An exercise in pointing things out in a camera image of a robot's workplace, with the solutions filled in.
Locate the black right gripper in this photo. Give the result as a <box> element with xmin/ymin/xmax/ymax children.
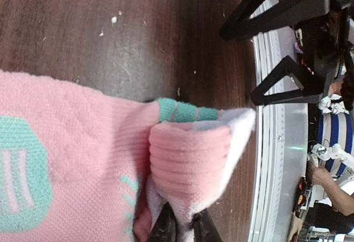
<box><xmin>219</xmin><ymin>0</ymin><xmax>353</xmax><ymax>106</ymax></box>

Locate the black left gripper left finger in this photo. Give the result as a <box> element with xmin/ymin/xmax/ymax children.
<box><xmin>147</xmin><ymin>203</ymin><xmax>177</xmax><ymax>242</ymax></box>

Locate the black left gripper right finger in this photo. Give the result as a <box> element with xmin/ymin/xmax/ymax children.
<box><xmin>192</xmin><ymin>210</ymin><xmax>222</xmax><ymax>242</ymax></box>

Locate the pink mint patterned sock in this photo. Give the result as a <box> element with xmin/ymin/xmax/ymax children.
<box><xmin>1</xmin><ymin>72</ymin><xmax>256</xmax><ymax>241</ymax></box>

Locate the person in striped shirt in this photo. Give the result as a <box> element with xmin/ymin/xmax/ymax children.
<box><xmin>306</xmin><ymin>80</ymin><xmax>353</xmax><ymax>235</ymax></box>

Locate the aluminium table edge rail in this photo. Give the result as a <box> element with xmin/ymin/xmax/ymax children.
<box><xmin>247</xmin><ymin>27</ymin><xmax>308</xmax><ymax>241</ymax></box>

